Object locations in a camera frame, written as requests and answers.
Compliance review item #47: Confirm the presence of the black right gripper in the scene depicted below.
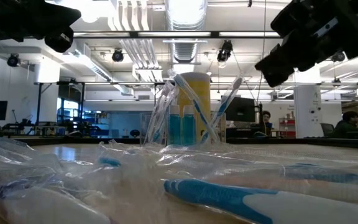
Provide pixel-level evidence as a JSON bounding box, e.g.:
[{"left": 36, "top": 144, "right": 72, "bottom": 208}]
[{"left": 255, "top": 0, "right": 358, "bottom": 88}]

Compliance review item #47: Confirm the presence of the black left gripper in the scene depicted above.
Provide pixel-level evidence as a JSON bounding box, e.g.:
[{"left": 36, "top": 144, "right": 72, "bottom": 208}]
[{"left": 0, "top": 0, "right": 82, "bottom": 53}]

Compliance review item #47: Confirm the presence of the small teal mouthwash bottle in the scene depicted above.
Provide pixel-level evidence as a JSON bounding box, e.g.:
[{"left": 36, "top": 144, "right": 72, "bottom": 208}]
[
  {"left": 181, "top": 105, "right": 196, "bottom": 146},
  {"left": 168, "top": 105, "right": 182, "bottom": 146}
]

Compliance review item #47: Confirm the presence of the white round column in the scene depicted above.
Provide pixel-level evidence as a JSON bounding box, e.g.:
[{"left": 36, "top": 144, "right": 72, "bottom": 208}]
[{"left": 293, "top": 84, "right": 322, "bottom": 139}]

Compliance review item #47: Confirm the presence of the person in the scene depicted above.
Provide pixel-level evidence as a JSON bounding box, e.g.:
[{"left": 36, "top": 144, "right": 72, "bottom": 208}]
[
  {"left": 334, "top": 111, "right": 358, "bottom": 139},
  {"left": 261, "top": 110, "right": 274, "bottom": 130}
]

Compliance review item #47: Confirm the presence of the black ceiling spotlight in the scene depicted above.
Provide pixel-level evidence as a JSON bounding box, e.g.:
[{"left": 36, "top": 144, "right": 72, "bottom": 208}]
[
  {"left": 216, "top": 39, "right": 234, "bottom": 62},
  {"left": 111, "top": 47, "right": 125, "bottom": 63},
  {"left": 331, "top": 50, "right": 347, "bottom": 63},
  {"left": 6, "top": 53, "right": 21, "bottom": 68}
]

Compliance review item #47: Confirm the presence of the red shelf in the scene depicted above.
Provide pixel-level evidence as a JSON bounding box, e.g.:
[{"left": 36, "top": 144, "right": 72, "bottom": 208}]
[{"left": 278, "top": 117, "right": 296, "bottom": 138}]

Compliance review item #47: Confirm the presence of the yellow canister white lid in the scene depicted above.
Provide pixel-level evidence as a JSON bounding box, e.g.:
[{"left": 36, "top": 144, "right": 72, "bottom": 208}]
[{"left": 175, "top": 72, "right": 211, "bottom": 144}]

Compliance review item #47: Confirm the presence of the grey office chair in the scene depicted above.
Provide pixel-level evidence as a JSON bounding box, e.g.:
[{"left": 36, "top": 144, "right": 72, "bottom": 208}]
[{"left": 320, "top": 123, "right": 336, "bottom": 138}]

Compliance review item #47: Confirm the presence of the clear acrylic organizer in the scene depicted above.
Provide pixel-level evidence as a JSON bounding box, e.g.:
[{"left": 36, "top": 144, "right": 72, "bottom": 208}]
[{"left": 144, "top": 107, "right": 227, "bottom": 146}]

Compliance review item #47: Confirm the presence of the black aluminium table frame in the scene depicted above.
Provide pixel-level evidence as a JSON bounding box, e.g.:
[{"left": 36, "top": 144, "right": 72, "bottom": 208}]
[{"left": 7, "top": 136, "right": 358, "bottom": 150}]

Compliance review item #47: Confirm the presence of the silver ribbed air duct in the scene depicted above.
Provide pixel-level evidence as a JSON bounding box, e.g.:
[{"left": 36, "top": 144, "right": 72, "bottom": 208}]
[{"left": 165, "top": 0, "right": 208, "bottom": 63}]

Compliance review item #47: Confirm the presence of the black background workstation frame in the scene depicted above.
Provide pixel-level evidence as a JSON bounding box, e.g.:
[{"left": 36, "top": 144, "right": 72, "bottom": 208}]
[{"left": 34, "top": 80, "right": 88, "bottom": 136}]

